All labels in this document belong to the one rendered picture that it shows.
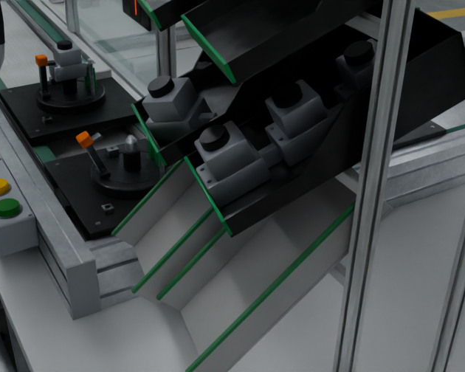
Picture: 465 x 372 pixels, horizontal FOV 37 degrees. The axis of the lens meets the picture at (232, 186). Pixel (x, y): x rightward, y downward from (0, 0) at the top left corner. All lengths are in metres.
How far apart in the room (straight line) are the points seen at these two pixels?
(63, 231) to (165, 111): 0.38
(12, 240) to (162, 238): 0.29
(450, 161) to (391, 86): 0.78
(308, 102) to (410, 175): 0.66
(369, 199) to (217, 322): 0.26
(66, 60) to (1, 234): 0.43
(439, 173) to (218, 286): 0.65
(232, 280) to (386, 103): 0.32
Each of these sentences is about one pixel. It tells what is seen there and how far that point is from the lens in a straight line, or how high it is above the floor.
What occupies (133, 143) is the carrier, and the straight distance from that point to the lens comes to 1.14.
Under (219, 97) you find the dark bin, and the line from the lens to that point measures 0.84.
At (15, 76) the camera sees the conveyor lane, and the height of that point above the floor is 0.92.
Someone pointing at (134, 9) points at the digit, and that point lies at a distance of 1.28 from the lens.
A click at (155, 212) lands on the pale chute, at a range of 0.96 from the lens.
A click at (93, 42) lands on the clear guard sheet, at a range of 1.75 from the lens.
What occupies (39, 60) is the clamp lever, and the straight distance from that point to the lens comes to 1.41.
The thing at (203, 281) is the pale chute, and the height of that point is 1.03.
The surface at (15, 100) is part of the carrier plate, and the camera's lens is 1.49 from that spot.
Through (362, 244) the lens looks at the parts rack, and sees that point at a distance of 0.70.
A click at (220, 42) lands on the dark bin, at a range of 0.66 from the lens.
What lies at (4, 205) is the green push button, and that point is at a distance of 1.15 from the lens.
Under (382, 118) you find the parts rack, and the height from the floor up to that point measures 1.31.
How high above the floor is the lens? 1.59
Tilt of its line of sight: 32 degrees down
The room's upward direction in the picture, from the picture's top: 1 degrees clockwise
